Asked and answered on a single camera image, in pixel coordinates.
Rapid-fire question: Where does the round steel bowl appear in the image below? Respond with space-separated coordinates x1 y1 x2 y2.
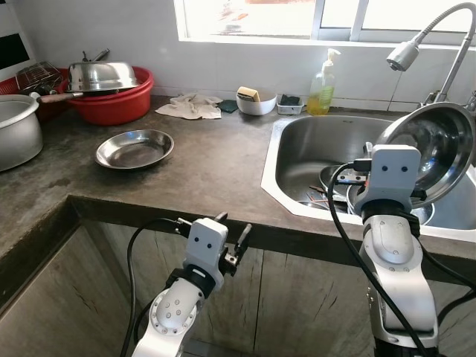
376 102 475 209

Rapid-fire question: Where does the round steel plate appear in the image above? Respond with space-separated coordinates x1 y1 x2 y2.
318 164 365 216

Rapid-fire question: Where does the small steel bowl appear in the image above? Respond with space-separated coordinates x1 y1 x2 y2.
402 201 436 225

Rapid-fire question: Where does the grey cabinet front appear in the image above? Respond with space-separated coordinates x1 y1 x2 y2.
0 219 476 357

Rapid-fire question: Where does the yellow dish soap bottle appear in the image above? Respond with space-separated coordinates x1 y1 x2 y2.
306 48 341 116

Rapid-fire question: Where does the clear plastic container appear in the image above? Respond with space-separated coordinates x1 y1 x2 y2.
277 93 305 115

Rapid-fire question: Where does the shallow steel dish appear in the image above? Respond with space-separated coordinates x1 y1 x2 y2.
95 129 175 170

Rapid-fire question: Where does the white crumpled cloth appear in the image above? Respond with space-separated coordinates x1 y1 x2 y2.
155 93 224 120

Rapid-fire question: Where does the white ceramic bowl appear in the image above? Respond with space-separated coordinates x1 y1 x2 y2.
237 88 277 116

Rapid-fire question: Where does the yellow sponge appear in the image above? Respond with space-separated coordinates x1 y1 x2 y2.
237 86 261 101

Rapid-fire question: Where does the chrome gooseneck faucet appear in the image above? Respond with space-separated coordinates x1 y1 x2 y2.
385 1 476 105

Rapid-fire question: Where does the red plastic basin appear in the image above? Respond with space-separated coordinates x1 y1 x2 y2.
67 65 155 126

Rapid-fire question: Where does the large steel mixing bowl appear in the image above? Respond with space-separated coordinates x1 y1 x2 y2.
68 62 140 93

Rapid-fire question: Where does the bright window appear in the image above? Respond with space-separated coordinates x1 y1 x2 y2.
175 0 476 47

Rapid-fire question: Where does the large aluminium pot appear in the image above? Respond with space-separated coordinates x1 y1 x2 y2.
0 94 44 173

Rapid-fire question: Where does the red plastic dish basket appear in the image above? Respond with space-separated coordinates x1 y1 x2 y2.
0 71 71 123

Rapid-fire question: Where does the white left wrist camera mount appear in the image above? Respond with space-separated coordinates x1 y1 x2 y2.
184 218 229 277

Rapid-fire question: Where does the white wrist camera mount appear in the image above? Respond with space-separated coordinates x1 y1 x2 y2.
184 218 229 277
353 144 423 218

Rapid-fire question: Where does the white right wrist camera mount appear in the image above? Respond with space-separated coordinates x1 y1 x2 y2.
353 144 423 218

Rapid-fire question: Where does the black-handled utensil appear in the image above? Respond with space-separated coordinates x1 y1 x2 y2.
82 48 111 64

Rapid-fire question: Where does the steel ladle wooden handle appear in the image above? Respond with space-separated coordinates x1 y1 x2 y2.
31 91 75 104

